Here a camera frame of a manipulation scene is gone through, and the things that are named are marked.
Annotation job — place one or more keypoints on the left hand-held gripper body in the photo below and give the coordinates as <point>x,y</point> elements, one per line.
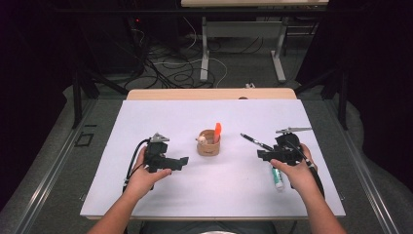
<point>156,152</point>

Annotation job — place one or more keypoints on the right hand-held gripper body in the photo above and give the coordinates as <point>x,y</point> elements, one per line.
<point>284,152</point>

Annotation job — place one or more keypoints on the orange highlighter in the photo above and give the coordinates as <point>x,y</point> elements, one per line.
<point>217,130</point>

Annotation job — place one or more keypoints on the person's left hand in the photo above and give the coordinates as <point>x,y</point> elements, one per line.
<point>139,182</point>

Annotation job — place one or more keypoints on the tan pen holder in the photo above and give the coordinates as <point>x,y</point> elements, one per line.
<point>208,148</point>

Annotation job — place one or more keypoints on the person's right hand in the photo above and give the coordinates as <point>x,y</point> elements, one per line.
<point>300,178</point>

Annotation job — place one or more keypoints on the white green glue stick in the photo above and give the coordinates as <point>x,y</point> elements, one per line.
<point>278,178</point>

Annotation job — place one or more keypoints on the small white plug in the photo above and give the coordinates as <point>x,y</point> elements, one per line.
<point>250,85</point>

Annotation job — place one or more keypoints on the metal floor rail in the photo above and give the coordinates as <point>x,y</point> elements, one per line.
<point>363,175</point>
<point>48,175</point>

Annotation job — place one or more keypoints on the black metal stand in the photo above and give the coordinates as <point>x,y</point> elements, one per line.
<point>81,94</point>
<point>341,94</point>

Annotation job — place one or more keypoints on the black pen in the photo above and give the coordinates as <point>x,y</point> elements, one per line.
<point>253,140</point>

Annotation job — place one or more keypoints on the black box with red light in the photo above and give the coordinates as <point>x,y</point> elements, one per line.
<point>110,45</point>

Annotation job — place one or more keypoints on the desk with white legs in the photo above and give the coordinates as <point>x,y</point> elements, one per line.
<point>243,29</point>

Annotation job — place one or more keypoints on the wooden table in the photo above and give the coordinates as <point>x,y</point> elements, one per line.
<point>211,94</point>

